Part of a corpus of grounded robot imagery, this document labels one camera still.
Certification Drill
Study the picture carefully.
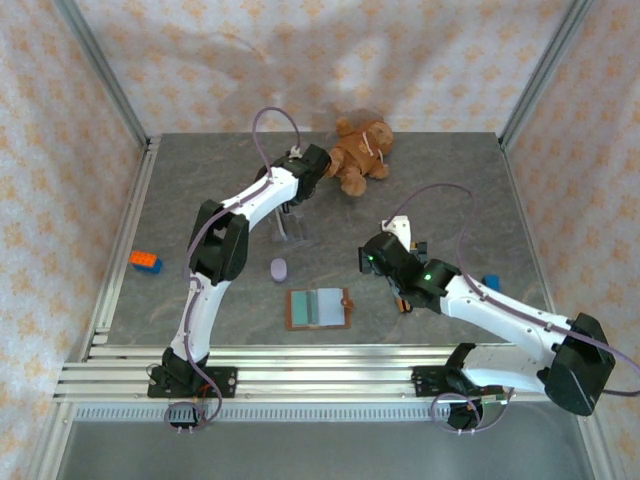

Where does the aluminium frame post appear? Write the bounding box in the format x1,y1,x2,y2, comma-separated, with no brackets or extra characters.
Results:
572,399,619,480
53,0,151,146
23,399,76,480
498,0,596,151

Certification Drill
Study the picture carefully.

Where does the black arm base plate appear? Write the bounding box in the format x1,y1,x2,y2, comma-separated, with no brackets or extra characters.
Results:
412,366,503,399
147,366,239,399

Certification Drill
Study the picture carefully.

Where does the brown teddy bear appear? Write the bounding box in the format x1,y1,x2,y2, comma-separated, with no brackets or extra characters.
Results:
322,115,396,197

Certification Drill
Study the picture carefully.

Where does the teal credit card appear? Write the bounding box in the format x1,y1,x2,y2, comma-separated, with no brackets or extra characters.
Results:
291,290,320,326

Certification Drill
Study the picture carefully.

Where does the slotted grey cable duct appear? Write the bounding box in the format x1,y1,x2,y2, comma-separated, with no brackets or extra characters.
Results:
69,403,584,422

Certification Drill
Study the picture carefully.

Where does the brown notebook with green cover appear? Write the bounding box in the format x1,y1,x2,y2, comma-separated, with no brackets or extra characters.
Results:
284,287,354,332

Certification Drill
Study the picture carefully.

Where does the black cable connector box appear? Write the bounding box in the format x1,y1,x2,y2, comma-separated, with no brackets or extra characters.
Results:
446,402,485,434
167,402,207,432

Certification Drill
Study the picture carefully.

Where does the aluminium side rail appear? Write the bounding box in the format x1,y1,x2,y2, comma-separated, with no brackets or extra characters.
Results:
497,134,571,361
82,137,161,361

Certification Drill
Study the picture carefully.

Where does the aluminium rail bed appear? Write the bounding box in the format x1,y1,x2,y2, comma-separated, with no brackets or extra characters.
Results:
52,343,601,402

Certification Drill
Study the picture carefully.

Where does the clear acrylic card stand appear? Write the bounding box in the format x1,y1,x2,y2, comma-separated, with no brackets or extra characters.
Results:
268,207,309,246

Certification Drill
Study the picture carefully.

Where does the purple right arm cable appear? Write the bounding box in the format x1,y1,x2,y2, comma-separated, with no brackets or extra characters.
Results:
382,183,640,435

